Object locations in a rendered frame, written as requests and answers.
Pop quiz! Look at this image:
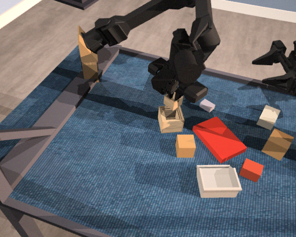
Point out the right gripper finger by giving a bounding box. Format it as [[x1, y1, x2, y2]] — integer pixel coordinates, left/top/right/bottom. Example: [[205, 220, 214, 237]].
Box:
[[252, 45, 277, 65], [262, 71, 296, 92]]

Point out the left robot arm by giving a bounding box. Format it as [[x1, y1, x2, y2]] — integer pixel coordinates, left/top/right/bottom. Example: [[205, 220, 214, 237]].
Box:
[[81, 0, 221, 95]]

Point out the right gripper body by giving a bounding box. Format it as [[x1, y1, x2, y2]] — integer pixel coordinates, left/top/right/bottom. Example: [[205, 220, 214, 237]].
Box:
[[271, 40, 296, 96]]

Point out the pale pink rectangular block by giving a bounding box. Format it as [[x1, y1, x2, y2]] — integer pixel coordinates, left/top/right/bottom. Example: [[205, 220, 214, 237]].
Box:
[[199, 99, 215, 112]]

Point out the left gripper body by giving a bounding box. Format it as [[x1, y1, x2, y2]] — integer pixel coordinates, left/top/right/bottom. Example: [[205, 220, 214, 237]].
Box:
[[148, 57, 208, 103]]

